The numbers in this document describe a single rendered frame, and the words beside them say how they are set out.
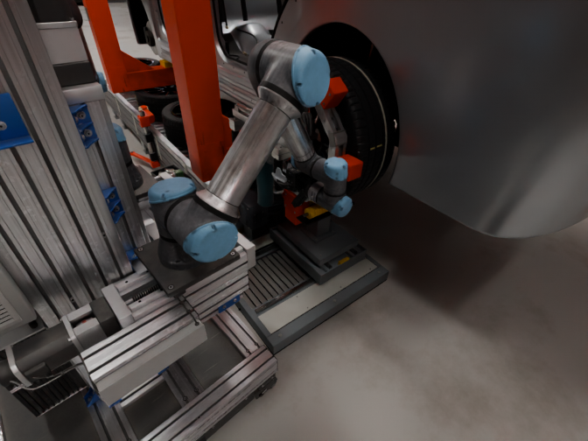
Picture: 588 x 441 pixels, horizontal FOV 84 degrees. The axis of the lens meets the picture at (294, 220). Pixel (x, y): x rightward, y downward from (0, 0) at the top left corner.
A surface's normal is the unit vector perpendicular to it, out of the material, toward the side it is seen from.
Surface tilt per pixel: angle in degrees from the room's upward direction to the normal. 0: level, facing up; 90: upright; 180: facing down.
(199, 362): 0
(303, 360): 0
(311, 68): 85
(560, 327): 0
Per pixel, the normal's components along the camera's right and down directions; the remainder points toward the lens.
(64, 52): 0.68, 0.46
